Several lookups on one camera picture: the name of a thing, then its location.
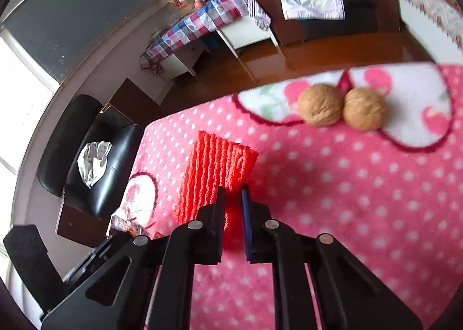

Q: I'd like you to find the small crumpled silver wrapper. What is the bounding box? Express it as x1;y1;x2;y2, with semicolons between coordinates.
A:
109;212;160;240

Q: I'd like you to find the walnut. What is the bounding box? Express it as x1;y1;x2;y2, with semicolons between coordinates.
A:
297;84;342;127
343;88;387;132

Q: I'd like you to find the checkered tablecloth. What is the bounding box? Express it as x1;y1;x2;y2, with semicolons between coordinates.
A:
140;0;250;70

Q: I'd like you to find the crumpled white cloth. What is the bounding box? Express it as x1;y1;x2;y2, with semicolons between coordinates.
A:
78;141;113;189

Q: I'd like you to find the brown wooden side table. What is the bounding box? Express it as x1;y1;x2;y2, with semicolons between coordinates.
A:
109;78;170;124

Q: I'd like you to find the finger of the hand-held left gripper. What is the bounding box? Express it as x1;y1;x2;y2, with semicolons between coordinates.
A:
63;234;134;284

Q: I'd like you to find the black armchair with wooden sides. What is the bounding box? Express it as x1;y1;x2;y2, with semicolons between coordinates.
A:
246;0;404;47

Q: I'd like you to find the red corrugated sponge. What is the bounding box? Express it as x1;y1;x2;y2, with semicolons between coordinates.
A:
174;130;259;244

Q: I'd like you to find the black leather armchair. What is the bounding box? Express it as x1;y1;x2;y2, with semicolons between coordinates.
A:
36;94;145;247

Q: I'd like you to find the striped towel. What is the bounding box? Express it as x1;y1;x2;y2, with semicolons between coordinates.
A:
246;0;272;31

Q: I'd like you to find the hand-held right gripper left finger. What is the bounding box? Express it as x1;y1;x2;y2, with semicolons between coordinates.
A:
41;186;227;330

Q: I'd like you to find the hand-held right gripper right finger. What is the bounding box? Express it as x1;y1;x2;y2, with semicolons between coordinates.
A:
240;185;424;330

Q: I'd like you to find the window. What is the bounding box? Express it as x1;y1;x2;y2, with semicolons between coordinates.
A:
0;37;58;172

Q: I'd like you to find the white table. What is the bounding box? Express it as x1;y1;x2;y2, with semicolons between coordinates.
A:
159;17;279;78

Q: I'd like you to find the white lace bed cover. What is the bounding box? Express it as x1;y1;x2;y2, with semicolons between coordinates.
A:
389;0;463;63

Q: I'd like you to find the dark grey window panel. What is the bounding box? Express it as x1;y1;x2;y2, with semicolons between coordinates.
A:
3;0;160;81

